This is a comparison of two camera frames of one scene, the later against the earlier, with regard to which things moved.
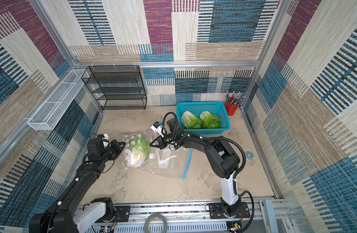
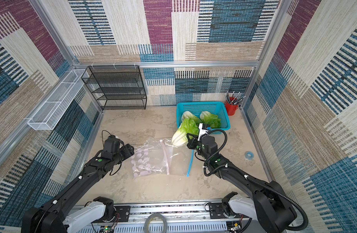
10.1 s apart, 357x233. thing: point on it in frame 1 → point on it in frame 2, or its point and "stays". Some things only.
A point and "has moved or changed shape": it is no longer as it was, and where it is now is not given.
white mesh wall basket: [50, 112] stays
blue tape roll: [249, 155] stays
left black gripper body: [115, 150] → [125, 153]
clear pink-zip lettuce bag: [137, 150] has moved or changed shape
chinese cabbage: [210, 121] stays
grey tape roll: [154, 215] stays
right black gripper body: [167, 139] → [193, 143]
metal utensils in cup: [233, 99] stays
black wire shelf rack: [117, 87] stays
